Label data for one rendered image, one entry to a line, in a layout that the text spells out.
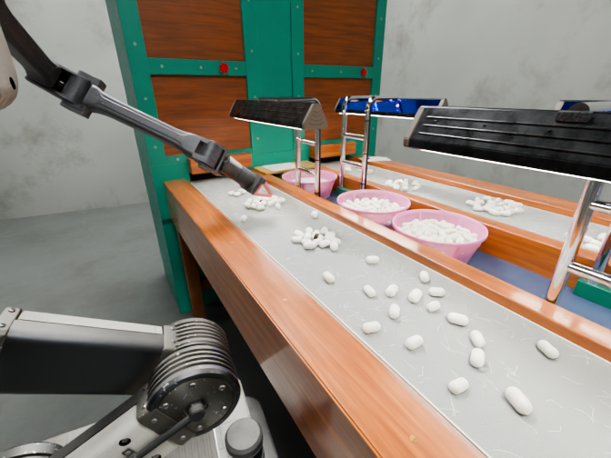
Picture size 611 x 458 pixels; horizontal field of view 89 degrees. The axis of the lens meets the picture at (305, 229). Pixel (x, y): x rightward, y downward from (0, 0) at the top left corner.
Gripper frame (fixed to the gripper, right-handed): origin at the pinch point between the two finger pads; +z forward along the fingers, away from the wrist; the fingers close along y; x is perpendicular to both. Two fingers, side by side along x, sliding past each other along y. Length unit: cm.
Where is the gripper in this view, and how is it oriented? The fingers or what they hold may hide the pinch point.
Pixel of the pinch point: (269, 194)
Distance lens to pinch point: 109.1
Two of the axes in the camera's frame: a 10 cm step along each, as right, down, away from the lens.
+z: 6.5, 4.3, 6.3
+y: -5.3, -3.4, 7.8
